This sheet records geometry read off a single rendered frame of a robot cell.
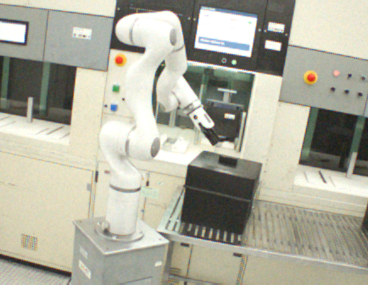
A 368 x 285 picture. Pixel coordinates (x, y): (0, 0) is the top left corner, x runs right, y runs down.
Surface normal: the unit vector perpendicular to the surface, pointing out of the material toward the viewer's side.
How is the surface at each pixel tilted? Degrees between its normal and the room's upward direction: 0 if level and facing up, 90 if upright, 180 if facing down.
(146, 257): 90
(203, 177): 90
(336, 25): 90
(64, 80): 90
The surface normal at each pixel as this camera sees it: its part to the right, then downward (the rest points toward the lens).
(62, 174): -0.14, 0.21
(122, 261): 0.60, 0.28
